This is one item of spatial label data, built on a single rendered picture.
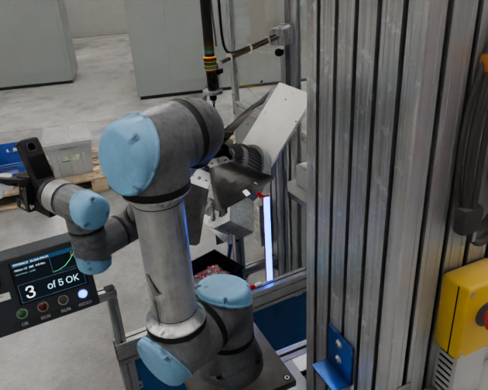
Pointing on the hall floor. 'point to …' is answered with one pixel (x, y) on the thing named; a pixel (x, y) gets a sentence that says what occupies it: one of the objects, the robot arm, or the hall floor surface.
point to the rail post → (128, 376)
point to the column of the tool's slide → (293, 157)
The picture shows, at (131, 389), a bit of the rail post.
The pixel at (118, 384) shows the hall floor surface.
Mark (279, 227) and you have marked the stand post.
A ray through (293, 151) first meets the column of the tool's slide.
